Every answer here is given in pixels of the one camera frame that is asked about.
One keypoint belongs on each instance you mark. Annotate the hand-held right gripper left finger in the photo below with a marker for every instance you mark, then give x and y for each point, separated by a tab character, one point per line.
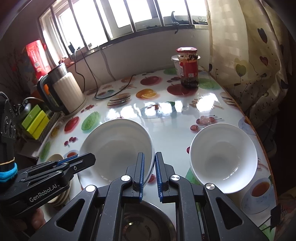
141	176

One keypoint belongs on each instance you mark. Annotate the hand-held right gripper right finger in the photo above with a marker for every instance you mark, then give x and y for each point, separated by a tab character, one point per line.
159	178

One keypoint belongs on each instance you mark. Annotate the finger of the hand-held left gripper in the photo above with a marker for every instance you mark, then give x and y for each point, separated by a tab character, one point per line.
83	161
67	160

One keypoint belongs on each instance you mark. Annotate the cream plate with brown patch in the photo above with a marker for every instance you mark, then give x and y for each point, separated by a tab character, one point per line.
55	158
63	201

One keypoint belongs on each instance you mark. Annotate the large white blue-banded bowl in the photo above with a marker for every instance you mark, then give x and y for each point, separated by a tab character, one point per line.
115	143

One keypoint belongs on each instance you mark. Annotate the stainless steel bowl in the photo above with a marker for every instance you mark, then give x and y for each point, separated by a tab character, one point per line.
148	220

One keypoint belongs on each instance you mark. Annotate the small white blue-banded bowl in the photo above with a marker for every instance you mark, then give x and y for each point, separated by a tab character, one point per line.
222	157

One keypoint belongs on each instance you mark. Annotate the person's left hand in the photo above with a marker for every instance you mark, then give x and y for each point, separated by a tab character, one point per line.
38	220

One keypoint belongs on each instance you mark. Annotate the grey zigzag striped box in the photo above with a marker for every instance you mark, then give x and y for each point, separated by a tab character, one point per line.
52	126

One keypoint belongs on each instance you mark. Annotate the yellow-green box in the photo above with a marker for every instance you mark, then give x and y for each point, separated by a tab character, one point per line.
38	126

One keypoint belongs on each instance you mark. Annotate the flat green box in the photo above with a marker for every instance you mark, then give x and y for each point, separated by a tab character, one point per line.
31	115

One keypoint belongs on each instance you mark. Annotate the grey oval device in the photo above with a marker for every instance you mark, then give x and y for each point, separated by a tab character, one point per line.
26	106

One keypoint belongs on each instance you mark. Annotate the white electric kettle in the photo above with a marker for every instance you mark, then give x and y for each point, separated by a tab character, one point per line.
67	92

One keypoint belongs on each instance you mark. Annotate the red printed packet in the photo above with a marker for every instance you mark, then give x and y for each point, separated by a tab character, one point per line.
37	58

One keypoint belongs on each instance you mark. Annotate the red-labelled glass jar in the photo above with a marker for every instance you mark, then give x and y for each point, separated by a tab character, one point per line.
188	69

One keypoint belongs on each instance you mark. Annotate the white paper cup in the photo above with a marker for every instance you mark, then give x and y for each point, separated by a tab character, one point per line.
175	62

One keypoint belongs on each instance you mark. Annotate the black binder clip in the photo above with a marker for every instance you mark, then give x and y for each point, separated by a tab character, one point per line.
275	215

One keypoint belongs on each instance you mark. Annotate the window with metal bars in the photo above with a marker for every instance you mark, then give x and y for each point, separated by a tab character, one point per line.
115	18

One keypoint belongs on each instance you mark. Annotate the heart print curtain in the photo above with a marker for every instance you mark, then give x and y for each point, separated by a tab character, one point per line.
249	58

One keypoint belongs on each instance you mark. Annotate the black sill hook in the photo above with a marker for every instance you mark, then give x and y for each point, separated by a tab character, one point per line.
175	20

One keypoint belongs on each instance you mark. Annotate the small sill binder clip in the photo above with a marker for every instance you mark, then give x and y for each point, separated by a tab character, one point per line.
201	20

